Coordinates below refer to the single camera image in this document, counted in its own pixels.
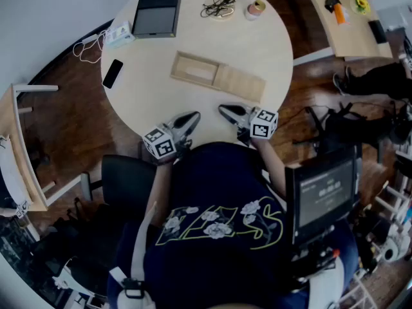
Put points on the black smartphone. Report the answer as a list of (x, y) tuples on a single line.
[(112, 73)]

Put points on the small black object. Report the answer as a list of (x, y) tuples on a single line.
[(331, 2)]

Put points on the person's left forearm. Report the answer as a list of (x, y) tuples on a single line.
[(157, 188)]

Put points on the person's right forearm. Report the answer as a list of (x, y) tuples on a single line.
[(272, 166)]

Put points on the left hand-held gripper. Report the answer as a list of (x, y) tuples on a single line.
[(161, 142)]

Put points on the yellow flower on plate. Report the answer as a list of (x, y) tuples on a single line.
[(360, 2)]

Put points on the light wooden block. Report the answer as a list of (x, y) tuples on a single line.
[(241, 82)]

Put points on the small white carton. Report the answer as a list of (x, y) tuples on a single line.
[(119, 35)]

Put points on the black monitor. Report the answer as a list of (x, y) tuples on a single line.
[(325, 195)]

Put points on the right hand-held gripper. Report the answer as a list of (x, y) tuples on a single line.
[(262, 124)]

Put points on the black office chair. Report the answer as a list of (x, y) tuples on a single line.
[(127, 182)]

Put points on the black flat box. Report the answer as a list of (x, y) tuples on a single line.
[(156, 13)]

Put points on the orange packet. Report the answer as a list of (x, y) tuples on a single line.
[(340, 14)]

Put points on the curved wooden side desk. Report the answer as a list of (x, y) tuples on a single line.
[(351, 40)]

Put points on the person's dark floral t-shirt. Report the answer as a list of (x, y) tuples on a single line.
[(219, 188)]

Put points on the black tripod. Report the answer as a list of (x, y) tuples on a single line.
[(341, 124)]

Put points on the wooden tray box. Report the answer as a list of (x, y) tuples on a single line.
[(193, 71)]

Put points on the black rectangular device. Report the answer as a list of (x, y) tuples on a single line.
[(378, 31)]

